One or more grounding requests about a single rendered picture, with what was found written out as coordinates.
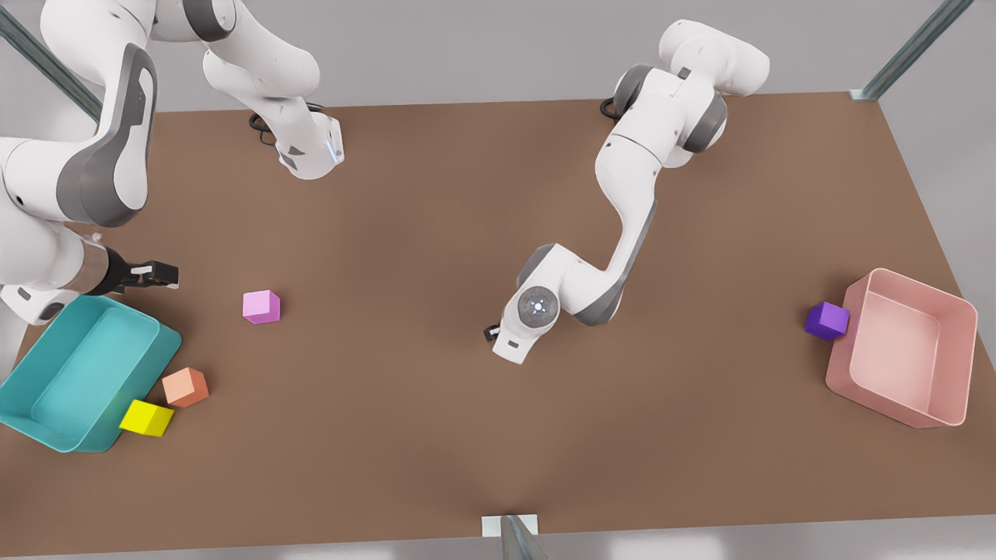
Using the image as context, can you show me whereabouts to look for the teal plastic bin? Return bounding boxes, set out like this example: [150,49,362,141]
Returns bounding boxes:
[0,295,183,455]

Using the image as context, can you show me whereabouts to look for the orange cube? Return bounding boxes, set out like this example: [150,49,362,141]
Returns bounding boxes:
[162,367,210,409]

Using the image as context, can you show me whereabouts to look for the pink cube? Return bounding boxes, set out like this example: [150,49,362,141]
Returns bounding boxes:
[242,289,282,325]

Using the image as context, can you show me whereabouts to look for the yellow cube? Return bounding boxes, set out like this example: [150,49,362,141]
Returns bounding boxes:
[118,399,176,439]

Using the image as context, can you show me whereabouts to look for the purple cube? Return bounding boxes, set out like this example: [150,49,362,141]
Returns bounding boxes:
[804,301,851,342]

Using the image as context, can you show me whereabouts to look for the pink plastic bin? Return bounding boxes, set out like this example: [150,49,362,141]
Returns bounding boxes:
[825,268,979,429]

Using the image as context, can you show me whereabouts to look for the silver frame post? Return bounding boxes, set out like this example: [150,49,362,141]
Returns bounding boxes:
[482,513,550,560]
[0,8,104,124]
[849,0,975,103]

